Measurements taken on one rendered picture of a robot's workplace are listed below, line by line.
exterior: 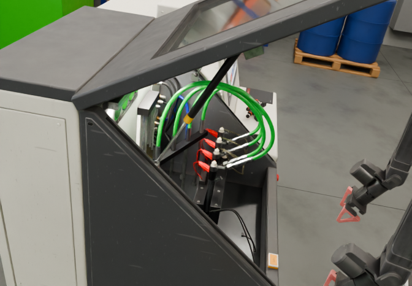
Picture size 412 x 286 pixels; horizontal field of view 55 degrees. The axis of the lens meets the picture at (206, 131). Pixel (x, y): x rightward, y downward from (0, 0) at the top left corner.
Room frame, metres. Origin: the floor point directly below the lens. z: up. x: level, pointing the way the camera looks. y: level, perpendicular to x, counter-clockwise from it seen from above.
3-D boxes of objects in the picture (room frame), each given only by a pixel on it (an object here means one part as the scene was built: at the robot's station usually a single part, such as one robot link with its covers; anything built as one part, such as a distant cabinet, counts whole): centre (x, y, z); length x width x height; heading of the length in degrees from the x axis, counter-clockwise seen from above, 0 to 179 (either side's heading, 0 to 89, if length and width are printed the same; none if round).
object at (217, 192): (1.23, -0.05, 0.91); 0.34 x 0.10 x 0.15; 176
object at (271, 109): (1.80, -0.24, 0.97); 0.70 x 0.22 x 0.03; 176
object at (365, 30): (5.89, -1.78, 0.51); 1.20 x 0.85 x 1.02; 83
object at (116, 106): (1.13, 0.22, 1.43); 0.54 x 0.03 x 0.02; 176
